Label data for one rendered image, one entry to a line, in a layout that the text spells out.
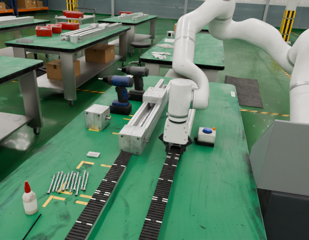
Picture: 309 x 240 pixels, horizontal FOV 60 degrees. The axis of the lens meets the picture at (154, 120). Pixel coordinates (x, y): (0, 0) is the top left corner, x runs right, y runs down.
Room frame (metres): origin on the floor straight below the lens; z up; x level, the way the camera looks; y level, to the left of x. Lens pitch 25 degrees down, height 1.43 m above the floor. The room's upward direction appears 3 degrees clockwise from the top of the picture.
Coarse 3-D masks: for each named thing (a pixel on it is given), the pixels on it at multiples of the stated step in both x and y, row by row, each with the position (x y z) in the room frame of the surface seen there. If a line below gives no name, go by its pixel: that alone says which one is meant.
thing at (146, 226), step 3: (144, 225) 0.58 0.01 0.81; (147, 225) 0.57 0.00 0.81; (150, 225) 0.58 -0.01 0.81; (153, 225) 0.58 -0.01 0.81; (144, 228) 0.57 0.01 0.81; (147, 228) 0.56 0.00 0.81; (150, 228) 0.56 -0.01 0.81; (153, 228) 0.57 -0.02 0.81; (156, 228) 0.57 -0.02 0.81; (159, 228) 0.57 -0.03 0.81
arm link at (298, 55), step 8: (304, 32) 1.09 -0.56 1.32; (296, 40) 1.12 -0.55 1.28; (304, 40) 1.06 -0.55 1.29; (296, 48) 1.09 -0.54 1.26; (304, 48) 1.05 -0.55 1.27; (288, 56) 1.15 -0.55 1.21; (296, 56) 1.10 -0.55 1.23; (304, 56) 1.04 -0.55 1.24; (296, 64) 1.05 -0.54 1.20; (304, 64) 1.03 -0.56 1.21; (296, 72) 1.04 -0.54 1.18; (304, 72) 1.01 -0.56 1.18; (296, 80) 1.01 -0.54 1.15; (304, 80) 0.99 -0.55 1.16
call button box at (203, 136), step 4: (200, 128) 1.17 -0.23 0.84; (200, 132) 1.13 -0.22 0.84; (204, 132) 1.13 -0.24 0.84; (212, 132) 1.14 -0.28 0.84; (200, 136) 1.11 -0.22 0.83; (204, 136) 1.11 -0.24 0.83; (208, 136) 1.10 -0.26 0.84; (212, 136) 1.10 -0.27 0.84; (200, 140) 1.11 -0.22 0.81; (204, 140) 1.11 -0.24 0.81; (208, 140) 1.10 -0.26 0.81; (212, 140) 1.10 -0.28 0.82; (200, 144) 1.11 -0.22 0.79; (204, 144) 1.11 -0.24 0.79; (208, 144) 1.10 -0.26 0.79; (212, 144) 1.10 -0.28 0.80
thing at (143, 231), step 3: (141, 231) 0.55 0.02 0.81; (144, 231) 0.55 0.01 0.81; (147, 231) 0.55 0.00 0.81; (150, 231) 0.55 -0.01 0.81; (153, 231) 0.55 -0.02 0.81; (156, 231) 0.55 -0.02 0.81; (144, 234) 0.54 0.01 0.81; (147, 234) 0.54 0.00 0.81; (150, 234) 0.54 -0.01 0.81; (153, 234) 0.54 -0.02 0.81; (156, 234) 0.55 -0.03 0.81; (156, 237) 0.54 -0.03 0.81
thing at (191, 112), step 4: (192, 112) 1.30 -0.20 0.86; (188, 116) 1.25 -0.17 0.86; (192, 116) 1.25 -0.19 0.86; (188, 120) 1.20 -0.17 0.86; (192, 120) 1.25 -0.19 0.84; (188, 124) 1.16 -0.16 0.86; (192, 124) 1.30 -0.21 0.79; (188, 132) 1.07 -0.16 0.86; (172, 144) 1.06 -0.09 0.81; (176, 144) 1.06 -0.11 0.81; (180, 144) 1.05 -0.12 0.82
